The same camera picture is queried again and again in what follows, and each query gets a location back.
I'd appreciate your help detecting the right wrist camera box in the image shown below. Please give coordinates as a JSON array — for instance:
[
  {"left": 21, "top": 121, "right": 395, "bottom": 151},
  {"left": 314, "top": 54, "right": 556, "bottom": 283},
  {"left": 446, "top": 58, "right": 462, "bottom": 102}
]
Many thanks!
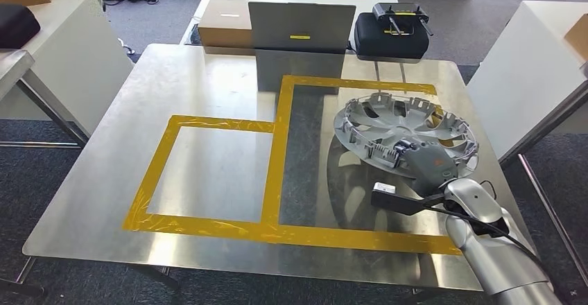
[{"left": 370, "top": 182, "right": 444, "bottom": 216}]

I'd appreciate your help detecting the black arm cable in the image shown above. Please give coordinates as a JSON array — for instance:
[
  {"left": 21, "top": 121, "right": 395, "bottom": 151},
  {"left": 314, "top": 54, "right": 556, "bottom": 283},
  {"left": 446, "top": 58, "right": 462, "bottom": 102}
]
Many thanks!
[{"left": 422, "top": 181, "right": 552, "bottom": 277}]

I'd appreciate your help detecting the grey plastic wheel hubcap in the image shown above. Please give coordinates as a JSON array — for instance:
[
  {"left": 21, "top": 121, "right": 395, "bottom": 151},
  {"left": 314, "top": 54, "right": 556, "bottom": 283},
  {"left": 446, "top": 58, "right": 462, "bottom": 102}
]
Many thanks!
[{"left": 334, "top": 92, "right": 480, "bottom": 180}]

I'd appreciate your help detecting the steel workbench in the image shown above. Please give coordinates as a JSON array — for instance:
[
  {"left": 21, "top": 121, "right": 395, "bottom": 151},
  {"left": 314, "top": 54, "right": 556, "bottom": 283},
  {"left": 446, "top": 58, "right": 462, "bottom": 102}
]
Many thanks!
[{"left": 13, "top": 42, "right": 536, "bottom": 299}]

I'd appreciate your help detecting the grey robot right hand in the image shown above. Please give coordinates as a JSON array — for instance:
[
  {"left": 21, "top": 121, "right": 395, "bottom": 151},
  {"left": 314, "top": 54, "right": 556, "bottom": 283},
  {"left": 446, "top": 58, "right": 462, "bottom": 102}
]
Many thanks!
[{"left": 394, "top": 139, "right": 459, "bottom": 198}]

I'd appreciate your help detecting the black router with antennas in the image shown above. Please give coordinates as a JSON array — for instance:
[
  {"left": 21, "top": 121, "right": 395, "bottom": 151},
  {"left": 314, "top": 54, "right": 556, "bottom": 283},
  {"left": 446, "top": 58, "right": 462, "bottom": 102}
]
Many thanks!
[{"left": 372, "top": 2, "right": 434, "bottom": 37}]

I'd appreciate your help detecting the grey laptop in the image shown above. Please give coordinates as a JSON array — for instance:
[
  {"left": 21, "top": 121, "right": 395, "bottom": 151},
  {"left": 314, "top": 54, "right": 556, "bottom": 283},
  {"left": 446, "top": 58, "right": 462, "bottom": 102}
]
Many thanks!
[{"left": 248, "top": 1, "right": 357, "bottom": 56}]

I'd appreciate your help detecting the steel table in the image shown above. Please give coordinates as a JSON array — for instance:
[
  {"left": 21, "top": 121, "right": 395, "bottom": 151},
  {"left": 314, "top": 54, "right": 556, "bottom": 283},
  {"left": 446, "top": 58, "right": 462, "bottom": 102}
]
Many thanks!
[
  {"left": 498, "top": 62, "right": 588, "bottom": 290},
  {"left": 0, "top": 48, "right": 90, "bottom": 150}
]

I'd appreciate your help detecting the black zip case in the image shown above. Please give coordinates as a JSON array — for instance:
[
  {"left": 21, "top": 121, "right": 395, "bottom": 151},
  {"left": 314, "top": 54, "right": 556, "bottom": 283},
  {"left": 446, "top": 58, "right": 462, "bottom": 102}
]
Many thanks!
[{"left": 354, "top": 12, "right": 431, "bottom": 60}]

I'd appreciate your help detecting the black soft bag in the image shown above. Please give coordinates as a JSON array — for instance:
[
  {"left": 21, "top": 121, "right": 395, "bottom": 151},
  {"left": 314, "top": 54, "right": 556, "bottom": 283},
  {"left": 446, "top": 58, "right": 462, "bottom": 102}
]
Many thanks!
[{"left": 0, "top": 3, "right": 42, "bottom": 50}]

